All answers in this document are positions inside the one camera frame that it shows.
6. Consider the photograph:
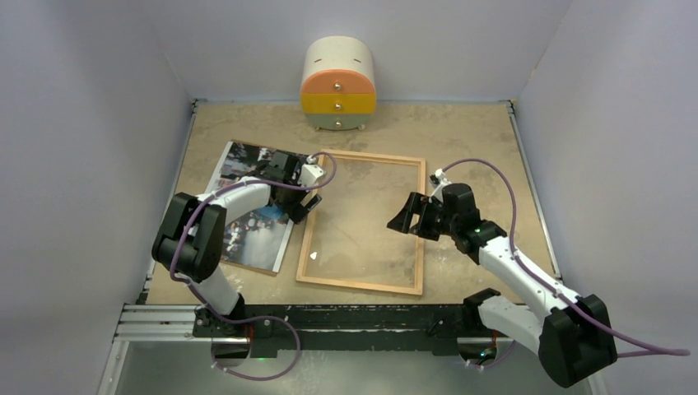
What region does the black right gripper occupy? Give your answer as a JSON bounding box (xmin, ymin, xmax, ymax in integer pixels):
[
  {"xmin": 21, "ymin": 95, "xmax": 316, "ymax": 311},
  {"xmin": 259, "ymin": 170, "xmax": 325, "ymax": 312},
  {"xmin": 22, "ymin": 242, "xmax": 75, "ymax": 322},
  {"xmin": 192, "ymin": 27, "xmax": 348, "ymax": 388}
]
[{"xmin": 388, "ymin": 193, "xmax": 458, "ymax": 242}]

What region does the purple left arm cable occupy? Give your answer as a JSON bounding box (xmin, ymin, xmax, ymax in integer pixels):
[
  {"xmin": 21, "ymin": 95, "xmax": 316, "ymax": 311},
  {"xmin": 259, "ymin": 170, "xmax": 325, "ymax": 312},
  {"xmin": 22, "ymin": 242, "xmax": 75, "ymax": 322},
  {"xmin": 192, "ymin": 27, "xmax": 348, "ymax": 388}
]
[{"xmin": 169, "ymin": 151, "xmax": 338, "ymax": 382}]

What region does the clear acrylic frame pane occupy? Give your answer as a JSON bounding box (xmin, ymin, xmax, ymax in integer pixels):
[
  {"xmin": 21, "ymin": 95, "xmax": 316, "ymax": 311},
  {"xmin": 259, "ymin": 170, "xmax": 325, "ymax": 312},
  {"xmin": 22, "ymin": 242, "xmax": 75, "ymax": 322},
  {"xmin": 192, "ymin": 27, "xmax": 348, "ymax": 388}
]
[{"xmin": 296, "ymin": 150, "xmax": 426, "ymax": 295}]

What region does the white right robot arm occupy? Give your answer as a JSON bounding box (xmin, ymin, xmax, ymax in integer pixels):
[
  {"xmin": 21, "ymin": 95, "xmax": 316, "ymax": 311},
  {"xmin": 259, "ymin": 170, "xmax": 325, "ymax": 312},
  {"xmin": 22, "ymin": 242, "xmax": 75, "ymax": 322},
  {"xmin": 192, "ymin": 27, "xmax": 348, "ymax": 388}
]
[{"xmin": 386, "ymin": 184, "xmax": 618, "ymax": 388}]

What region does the printed photo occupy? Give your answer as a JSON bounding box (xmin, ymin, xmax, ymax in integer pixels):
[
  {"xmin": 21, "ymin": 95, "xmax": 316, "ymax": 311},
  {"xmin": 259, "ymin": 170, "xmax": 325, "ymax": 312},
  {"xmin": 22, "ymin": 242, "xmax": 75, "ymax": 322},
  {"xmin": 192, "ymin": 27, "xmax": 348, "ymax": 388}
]
[{"xmin": 205, "ymin": 142, "xmax": 293, "ymax": 276}]

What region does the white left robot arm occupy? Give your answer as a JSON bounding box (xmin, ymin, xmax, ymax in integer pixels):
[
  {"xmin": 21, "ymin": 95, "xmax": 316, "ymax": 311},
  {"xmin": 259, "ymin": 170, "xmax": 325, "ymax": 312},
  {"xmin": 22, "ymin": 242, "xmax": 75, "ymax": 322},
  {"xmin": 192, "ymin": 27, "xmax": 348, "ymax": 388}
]
[{"xmin": 151, "ymin": 151, "xmax": 336, "ymax": 337}]

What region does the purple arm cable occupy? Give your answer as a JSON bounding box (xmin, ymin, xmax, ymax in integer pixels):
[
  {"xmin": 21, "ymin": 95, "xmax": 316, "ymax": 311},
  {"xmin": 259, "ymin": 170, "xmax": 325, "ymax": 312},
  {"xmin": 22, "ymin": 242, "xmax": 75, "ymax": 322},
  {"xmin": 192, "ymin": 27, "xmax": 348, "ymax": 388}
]
[
  {"xmin": 433, "ymin": 158, "xmax": 691, "ymax": 377},
  {"xmin": 169, "ymin": 151, "xmax": 338, "ymax": 382}
]

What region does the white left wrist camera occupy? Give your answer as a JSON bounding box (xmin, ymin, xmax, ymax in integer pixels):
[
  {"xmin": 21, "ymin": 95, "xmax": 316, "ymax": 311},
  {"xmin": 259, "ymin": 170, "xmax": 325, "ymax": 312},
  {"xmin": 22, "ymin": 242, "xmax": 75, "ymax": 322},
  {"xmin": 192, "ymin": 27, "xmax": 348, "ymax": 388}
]
[{"xmin": 299, "ymin": 164, "xmax": 326, "ymax": 188}]

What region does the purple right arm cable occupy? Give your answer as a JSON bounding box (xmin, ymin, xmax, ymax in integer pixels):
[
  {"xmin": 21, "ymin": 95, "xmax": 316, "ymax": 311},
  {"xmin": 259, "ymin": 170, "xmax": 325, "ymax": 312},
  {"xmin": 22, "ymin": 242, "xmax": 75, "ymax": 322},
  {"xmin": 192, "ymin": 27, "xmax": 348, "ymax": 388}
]
[{"xmin": 433, "ymin": 158, "xmax": 691, "ymax": 377}]

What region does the aluminium extrusion rail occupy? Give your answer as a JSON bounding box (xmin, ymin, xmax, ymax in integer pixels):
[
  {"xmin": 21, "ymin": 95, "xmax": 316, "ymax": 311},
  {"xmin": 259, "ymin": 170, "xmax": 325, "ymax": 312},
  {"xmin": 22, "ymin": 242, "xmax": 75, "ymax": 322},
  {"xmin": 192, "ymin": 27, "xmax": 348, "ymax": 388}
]
[{"xmin": 117, "ymin": 304, "xmax": 489, "ymax": 342}]

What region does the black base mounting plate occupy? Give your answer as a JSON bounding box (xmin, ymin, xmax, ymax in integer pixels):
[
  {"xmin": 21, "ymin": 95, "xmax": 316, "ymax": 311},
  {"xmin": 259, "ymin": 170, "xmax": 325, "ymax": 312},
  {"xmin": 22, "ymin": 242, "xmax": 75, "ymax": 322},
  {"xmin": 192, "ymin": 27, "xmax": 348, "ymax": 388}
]
[{"xmin": 193, "ymin": 304, "xmax": 506, "ymax": 363}]

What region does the wooden picture frame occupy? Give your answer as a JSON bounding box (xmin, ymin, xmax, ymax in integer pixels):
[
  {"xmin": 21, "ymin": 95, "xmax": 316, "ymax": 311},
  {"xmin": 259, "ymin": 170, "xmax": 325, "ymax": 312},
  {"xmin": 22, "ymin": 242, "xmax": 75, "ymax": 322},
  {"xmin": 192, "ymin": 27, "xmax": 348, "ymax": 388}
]
[{"xmin": 295, "ymin": 150, "xmax": 427, "ymax": 297}]

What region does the round three-drawer mini cabinet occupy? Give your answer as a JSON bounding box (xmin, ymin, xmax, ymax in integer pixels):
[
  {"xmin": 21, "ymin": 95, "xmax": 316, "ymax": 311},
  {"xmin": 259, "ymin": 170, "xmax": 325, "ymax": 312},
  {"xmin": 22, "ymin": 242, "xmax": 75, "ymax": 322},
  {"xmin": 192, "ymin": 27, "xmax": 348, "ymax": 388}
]
[{"xmin": 300, "ymin": 35, "xmax": 377, "ymax": 131}]

